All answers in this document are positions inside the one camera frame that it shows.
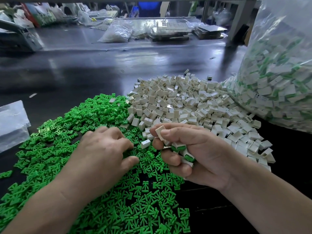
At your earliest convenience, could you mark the person's right hand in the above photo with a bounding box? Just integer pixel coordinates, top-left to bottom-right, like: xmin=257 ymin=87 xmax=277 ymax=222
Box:
xmin=150 ymin=123 xmax=242 ymax=191

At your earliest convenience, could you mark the pile of white plastic caps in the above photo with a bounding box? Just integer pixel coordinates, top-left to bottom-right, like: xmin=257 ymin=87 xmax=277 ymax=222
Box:
xmin=126 ymin=73 xmax=276 ymax=172

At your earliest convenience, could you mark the stack of clear flat bags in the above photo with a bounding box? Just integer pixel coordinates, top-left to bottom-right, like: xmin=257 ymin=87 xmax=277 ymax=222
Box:
xmin=0 ymin=100 xmax=31 ymax=153

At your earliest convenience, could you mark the dark flat tray stack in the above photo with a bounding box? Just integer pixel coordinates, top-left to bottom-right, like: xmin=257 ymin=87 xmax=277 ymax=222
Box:
xmin=194 ymin=24 xmax=228 ymax=40

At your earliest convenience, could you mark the person's left hand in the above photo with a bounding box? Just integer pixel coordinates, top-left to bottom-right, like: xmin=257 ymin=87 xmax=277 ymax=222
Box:
xmin=56 ymin=126 xmax=140 ymax=205

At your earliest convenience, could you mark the person's left forearm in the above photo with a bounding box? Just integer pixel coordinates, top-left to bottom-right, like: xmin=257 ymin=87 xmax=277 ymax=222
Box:
xmin=2 ymin=185 xmax=84 ymax=234

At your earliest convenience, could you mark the green and white assembled part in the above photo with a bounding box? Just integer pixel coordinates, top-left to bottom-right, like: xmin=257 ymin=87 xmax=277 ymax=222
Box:
xmin=182 ymin=149 xmax=196 ymax=167
xmin=171 ymin=143 xmax=187 ymax=153

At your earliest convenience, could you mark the blue crate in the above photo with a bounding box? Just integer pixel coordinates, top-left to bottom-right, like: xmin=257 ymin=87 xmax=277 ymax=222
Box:
xmin=134 ymin=2 xmax=163 ymax=18

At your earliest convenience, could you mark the grey metal slanted post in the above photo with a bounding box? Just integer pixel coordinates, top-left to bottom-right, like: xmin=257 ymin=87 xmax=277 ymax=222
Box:
xmin=227 ymin=0 xmax=258 ymax=46

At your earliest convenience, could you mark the person's right forearm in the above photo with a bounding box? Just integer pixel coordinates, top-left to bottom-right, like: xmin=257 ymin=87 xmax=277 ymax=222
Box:
xmin=220 ymin=167 xmax=312 ymax=234

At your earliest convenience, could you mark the small white plastic part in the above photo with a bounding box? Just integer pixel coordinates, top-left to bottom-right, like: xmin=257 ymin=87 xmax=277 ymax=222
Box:
xmin=154 ymin=125 xmax=166 ymax=141

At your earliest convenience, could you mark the small clear bag of parts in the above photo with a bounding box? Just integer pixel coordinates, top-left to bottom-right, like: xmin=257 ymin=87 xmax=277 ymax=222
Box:
xmin=98 ymin=24 xmax=133 ymax=43

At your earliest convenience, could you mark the pile of green plastic clips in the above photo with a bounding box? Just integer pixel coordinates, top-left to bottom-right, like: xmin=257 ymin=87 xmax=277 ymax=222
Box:
xmin=0 ymin=93 xmax=192 ymax=234

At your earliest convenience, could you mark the grey heat sealer machine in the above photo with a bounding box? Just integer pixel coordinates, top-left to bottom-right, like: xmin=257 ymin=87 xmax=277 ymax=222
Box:
xmin=0 ymin=18 xmax=45 ymax=52

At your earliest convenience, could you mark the clear plastic bag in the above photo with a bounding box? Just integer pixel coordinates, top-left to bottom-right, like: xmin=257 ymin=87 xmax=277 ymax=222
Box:
xmin=223 ymin=0 xmax=312 ymax=134

